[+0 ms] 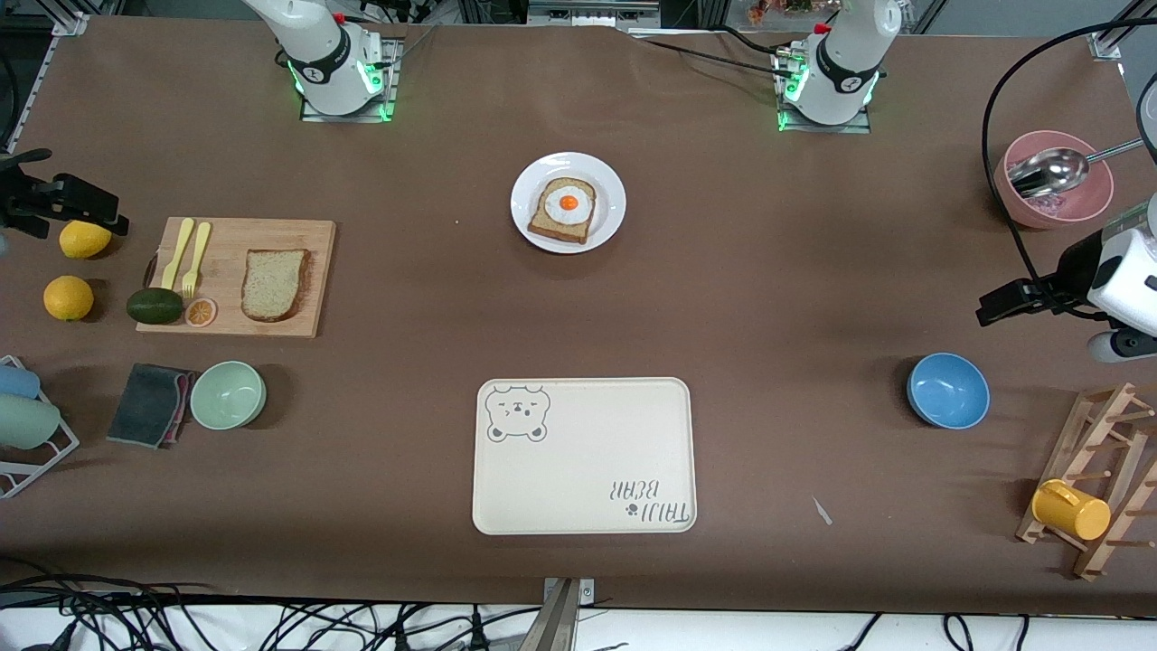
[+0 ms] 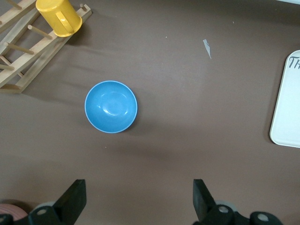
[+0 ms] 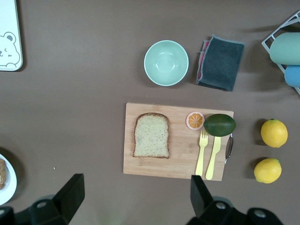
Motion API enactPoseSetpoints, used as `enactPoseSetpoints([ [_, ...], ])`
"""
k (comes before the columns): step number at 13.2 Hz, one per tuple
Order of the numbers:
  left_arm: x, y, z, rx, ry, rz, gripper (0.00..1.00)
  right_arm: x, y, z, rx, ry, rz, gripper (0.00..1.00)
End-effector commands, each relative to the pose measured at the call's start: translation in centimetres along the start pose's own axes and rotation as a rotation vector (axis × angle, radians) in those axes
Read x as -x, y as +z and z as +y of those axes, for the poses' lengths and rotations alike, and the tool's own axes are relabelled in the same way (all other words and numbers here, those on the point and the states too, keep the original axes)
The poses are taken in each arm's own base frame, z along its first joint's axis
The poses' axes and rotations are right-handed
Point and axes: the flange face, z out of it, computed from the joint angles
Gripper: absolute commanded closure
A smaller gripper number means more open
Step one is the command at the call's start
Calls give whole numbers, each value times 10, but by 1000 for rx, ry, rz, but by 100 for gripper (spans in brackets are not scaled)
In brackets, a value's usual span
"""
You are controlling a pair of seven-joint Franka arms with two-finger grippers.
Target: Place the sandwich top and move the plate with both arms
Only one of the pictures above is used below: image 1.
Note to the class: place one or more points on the pink bowl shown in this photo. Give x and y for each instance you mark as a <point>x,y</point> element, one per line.
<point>1089,203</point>

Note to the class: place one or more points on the aluminium frame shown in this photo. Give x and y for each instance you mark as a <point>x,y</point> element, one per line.
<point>587,11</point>

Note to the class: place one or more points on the fried egg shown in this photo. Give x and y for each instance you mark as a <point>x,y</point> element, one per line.
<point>568,203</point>

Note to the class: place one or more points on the yellow plastic fork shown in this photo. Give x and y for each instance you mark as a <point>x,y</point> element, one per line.
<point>195,258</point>

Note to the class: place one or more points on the orange slice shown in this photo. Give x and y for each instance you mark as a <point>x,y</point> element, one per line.
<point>201,313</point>

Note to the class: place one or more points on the dark green avocado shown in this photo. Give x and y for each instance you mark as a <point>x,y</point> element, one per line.
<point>155,306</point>

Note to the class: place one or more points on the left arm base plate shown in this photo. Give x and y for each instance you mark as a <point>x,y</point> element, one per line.
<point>863,128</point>

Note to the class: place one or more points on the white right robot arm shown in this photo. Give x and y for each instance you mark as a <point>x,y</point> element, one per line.
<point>316,54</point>

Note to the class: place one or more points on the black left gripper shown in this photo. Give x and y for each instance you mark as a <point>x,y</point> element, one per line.
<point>1073,272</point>

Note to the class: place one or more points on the white tape scrap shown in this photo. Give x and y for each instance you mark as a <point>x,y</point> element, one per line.
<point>822,511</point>

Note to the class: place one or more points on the toast slice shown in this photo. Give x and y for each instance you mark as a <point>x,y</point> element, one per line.
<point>542,221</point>

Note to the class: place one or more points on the plain brown bread slice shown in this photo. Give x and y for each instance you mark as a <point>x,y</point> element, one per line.
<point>274,285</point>

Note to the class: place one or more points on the round orange-yellow citrus fruit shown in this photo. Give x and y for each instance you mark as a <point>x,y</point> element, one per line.
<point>69,298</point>

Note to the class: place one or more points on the white round plate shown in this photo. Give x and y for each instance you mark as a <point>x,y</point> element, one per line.
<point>610,194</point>

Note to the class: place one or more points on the light blue cup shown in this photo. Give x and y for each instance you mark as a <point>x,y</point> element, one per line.
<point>16,382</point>

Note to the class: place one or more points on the grey folded cloth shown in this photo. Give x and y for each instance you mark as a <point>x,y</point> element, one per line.
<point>145,405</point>

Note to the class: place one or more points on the yellow plastic knife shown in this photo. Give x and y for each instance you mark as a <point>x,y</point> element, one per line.
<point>179,249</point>

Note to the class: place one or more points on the yellow lemon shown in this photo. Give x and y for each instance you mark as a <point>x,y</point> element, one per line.
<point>79,242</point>

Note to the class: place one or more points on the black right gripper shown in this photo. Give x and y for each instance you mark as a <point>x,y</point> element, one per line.
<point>20,195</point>

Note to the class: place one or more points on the wooden cutting board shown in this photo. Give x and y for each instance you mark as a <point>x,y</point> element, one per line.
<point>226,244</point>

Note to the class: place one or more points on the yellow cup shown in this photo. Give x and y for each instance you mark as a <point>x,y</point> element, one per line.
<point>1071,511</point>

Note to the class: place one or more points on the wooden cup rack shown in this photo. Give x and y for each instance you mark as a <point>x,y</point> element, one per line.
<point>1116,434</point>

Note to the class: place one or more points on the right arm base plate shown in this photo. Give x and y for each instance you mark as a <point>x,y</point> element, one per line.
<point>390,99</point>

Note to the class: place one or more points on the blue bowl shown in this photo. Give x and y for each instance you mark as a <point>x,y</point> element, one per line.
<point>949,391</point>

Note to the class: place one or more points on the metal scoop spoon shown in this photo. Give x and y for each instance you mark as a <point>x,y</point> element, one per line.
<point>1053,172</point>

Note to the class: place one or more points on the pale green cup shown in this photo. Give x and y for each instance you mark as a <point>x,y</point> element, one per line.
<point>27,422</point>

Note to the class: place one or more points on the pale green bowl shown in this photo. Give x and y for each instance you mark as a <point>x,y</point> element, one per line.
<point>228,396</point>

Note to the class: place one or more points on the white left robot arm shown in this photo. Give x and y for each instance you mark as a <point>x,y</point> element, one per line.
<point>841,63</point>

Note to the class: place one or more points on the cream bear print tray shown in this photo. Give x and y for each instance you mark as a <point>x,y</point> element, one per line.
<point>597,461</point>

